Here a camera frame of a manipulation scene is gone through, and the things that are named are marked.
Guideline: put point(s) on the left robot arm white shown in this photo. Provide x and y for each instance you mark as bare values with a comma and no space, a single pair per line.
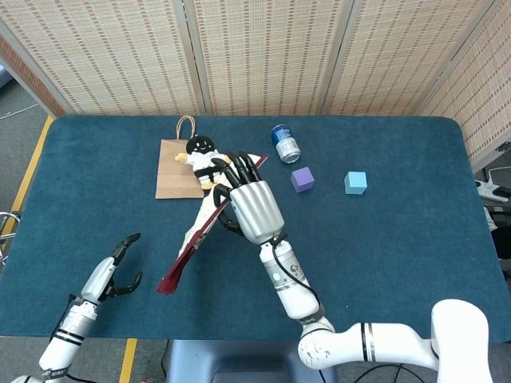
68,335

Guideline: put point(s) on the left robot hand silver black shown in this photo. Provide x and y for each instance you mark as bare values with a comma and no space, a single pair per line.
96,279

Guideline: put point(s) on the black-headed plush doll white robe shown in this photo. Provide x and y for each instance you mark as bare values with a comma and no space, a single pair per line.
199,147

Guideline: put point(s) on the dark teal table cloth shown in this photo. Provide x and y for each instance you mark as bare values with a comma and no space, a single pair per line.
399,247

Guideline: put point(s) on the chrome metal frame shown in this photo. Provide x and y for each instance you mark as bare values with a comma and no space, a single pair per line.
8,223

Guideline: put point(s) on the brown paper bag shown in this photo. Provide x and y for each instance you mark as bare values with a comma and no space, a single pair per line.
171,175

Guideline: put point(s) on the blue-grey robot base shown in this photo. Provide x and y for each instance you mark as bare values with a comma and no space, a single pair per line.
239,359

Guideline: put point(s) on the woven bamboo screen panel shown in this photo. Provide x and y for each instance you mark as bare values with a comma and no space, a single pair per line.
267,56
483,91
112,56
399,56

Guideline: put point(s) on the light blue foam cube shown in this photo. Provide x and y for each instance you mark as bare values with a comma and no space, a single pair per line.
355,183

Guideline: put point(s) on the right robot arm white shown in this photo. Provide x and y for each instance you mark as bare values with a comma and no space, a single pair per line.
295,295

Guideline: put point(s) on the paper folding fan red ribs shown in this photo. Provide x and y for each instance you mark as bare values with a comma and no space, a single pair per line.
195,239

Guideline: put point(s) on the reddish woven screen panel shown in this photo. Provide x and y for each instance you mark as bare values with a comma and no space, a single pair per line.
32,76

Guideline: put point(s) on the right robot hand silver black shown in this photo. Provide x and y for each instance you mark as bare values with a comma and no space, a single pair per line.
255,211

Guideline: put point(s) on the blue silver drink can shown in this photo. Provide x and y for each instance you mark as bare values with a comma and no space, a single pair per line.
284,143

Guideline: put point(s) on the purple foam cube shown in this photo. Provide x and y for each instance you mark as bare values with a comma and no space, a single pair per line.
302,180

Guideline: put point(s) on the white power strip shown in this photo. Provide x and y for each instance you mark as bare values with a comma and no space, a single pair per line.
489,187

